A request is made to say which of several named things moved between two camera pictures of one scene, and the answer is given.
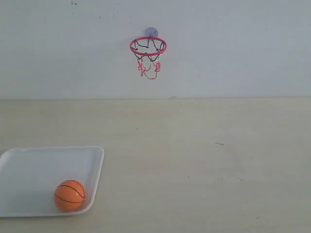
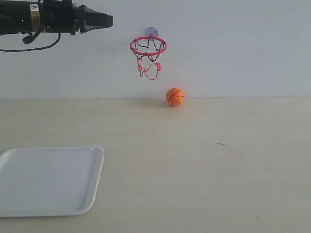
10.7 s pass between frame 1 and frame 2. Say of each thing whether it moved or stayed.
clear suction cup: stayed
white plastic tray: stayed
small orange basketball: moved
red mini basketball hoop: stayed
